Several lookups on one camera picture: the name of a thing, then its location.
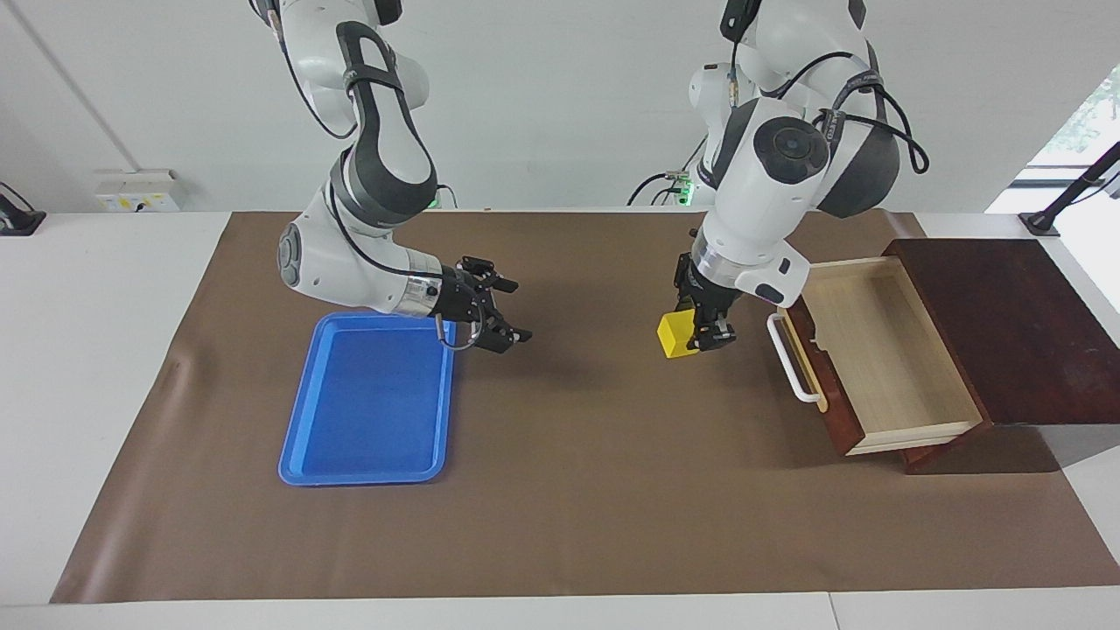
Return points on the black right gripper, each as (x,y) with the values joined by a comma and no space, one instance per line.
(455,297)

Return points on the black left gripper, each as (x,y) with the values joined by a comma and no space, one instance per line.
(704,297)

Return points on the yellow cube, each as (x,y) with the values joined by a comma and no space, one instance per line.
(675,337)

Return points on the wooden drawer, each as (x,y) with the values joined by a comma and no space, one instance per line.
(901,385)

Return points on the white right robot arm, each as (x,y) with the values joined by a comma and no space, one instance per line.
(350,262)

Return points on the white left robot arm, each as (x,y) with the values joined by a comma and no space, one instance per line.
(770,201)

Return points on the dark wooden drawer cabinet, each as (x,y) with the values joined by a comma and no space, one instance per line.
(1032,332)

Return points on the brown table mat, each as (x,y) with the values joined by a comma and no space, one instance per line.
(612,437)

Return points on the blue plastic tray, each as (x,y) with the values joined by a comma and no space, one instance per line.
(372,411)

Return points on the black table clamp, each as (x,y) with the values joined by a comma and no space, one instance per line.
(17,220)

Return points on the white wall socket box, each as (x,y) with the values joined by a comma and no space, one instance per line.
(136,191)

